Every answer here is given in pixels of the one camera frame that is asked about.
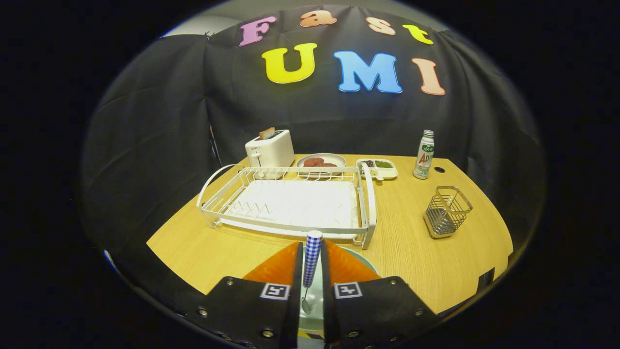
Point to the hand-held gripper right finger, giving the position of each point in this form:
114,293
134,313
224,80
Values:
327,300

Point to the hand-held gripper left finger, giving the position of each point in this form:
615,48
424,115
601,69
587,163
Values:
296,300

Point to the light green plate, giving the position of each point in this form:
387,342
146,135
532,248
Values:
316,296

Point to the white divided bean dish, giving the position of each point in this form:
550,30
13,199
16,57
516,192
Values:
385,170

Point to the beige round plate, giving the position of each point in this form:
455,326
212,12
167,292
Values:
336,158

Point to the brown meat patty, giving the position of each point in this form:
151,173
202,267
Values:
313,161
328,165

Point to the white toaster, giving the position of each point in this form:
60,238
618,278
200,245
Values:
271,150

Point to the brown toast slice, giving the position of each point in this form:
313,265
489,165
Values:
267,133

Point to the white green label bottle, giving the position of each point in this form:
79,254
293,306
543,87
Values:
424,157

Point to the black backdrop cloth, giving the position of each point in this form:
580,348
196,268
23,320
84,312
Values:
155,155

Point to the black table edge bracket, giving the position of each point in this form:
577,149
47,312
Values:
486,279

